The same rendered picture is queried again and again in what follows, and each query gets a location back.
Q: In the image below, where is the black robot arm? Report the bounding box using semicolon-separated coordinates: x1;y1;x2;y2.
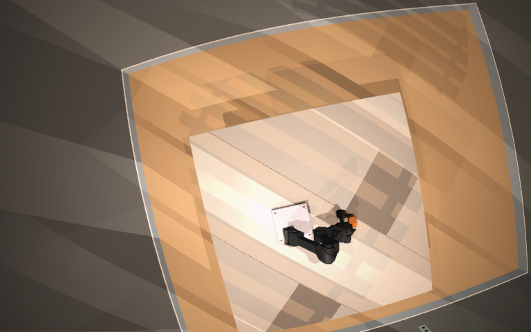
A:
283;221;354;264

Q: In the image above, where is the orange block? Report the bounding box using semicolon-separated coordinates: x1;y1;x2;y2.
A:
347;215;357;227

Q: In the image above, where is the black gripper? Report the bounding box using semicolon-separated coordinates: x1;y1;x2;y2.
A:
331;210;356;244

